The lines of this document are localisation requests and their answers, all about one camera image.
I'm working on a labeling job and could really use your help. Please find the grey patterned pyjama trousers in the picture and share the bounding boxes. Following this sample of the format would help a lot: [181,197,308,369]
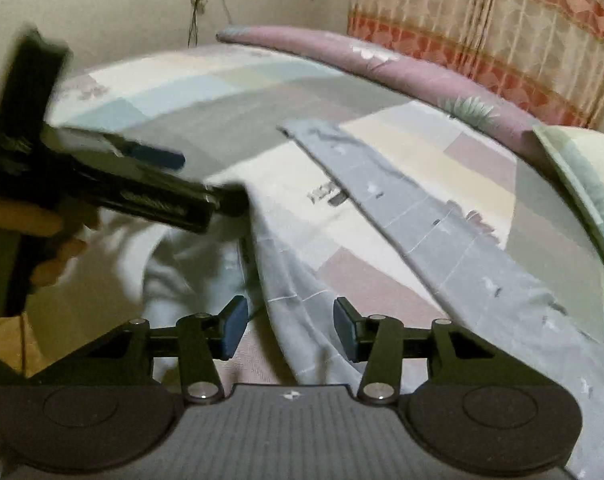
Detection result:
[141,118,604,466]

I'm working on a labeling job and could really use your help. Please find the person's left hand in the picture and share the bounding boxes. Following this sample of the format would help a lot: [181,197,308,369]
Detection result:
[0,202,88,288]

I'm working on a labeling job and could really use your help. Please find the checked patchwork bed sheet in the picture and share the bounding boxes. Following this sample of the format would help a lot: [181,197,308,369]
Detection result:
[26,41,604,480]

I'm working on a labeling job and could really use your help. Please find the purple floral rolled quilt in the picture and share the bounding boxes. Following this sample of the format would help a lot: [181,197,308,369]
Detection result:
[216,25,548,169]

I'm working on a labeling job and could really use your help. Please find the checked pastel pillow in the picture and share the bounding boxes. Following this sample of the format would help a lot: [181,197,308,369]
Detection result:
[533,126,604,256]

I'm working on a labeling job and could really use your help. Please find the beige and red curtain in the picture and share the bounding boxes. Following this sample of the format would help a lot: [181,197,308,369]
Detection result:
[347,0,604,129]

